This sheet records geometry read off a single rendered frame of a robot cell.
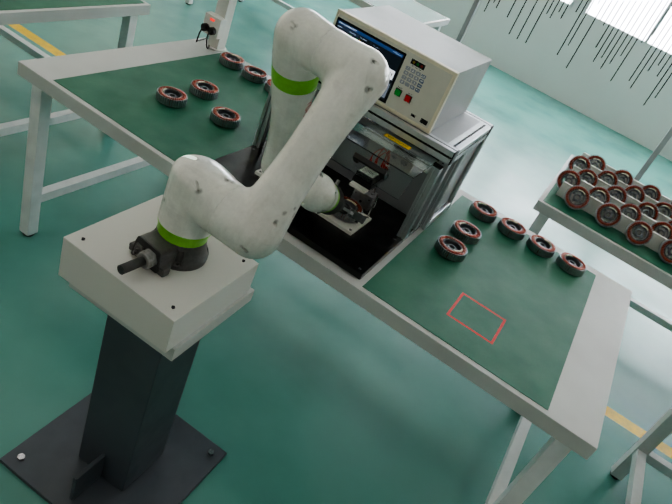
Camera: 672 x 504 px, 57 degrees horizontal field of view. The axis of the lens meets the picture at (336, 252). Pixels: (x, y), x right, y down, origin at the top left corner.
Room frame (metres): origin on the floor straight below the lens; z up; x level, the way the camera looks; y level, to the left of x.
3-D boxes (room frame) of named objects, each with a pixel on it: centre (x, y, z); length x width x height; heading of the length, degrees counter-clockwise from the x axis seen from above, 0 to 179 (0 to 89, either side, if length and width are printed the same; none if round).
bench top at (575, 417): (2.06, 0.08, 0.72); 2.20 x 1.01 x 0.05; 73
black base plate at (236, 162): (1.84, 0.14, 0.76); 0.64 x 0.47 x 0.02; 73
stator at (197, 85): (2.26, 0.74, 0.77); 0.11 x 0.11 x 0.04
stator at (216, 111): (2.12, 0.58, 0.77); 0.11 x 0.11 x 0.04
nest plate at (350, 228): (1.80, 0.03, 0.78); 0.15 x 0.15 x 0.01; 73
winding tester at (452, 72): (2.13, 0.04, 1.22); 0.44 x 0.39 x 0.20; 73
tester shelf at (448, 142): (2.14, 0.05, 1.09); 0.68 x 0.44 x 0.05; 73
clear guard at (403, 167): (1.78, -0.03, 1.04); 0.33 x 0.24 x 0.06; 163
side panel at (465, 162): (2.12, -0.28, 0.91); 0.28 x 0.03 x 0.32; 163
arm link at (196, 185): (1.17, 0.33, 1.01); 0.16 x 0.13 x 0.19; 74
